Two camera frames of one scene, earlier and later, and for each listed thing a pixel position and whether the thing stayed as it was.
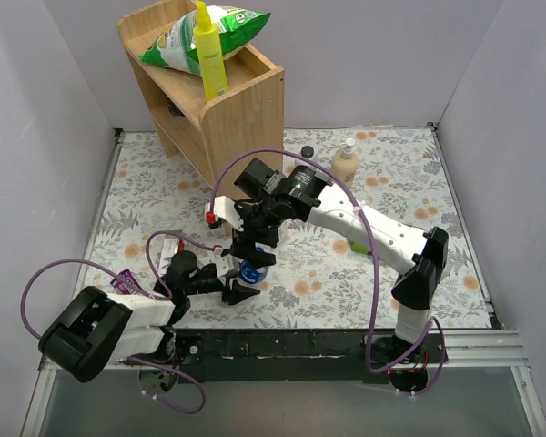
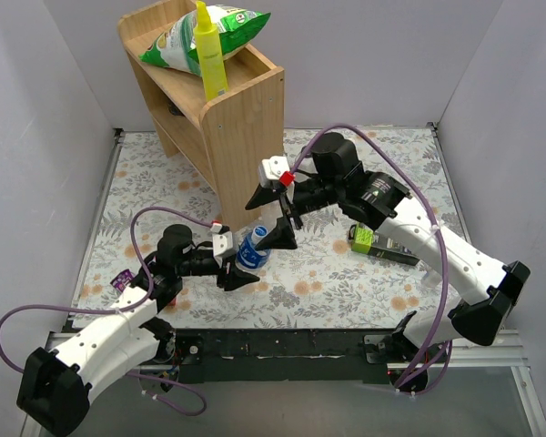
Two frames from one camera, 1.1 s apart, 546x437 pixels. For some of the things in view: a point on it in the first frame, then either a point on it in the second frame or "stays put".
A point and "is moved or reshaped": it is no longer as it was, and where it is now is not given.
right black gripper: x=252 y=254 to x=289 y=208
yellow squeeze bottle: x=211 y=55 stays put
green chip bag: x=174 y=45 stays put
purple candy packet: x=124 y=288 stays put
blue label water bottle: x=250 y=274 is moved or reshaped
